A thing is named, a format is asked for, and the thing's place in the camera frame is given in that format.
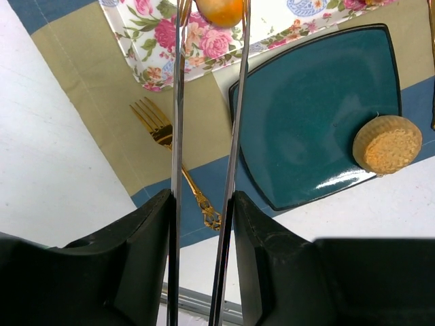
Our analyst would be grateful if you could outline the teal square plate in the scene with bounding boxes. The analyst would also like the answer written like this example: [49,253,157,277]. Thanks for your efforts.
[228,23,402,211]

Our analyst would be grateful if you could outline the gold fork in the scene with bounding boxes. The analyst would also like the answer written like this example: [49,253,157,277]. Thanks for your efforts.
[129,97,222,231]

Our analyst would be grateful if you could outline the small striped croissant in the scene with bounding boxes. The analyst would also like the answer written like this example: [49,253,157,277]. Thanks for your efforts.
[196,0,243,28]

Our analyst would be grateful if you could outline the blue and beige placemat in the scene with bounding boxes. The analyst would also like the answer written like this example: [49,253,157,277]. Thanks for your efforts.
[9,1,434,238]

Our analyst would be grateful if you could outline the aluminium table frame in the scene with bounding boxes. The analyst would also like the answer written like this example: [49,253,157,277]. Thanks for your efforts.
[178,287,243,325]

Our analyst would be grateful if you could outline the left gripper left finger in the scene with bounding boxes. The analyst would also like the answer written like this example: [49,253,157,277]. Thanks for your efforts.
[1,189,173,325]

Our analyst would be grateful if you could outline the floral rectangular tray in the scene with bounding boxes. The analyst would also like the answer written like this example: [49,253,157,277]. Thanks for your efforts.
[99,0,388,92]

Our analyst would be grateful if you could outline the round orange bun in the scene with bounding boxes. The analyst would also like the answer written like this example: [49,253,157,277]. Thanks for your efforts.
[352,115,423,175]

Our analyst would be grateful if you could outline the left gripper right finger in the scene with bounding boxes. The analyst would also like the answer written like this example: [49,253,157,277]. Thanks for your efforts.
[234,192,434,325]

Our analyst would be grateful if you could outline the metal tongs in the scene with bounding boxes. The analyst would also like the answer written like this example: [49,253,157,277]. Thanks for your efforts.
[167,1,251,325]

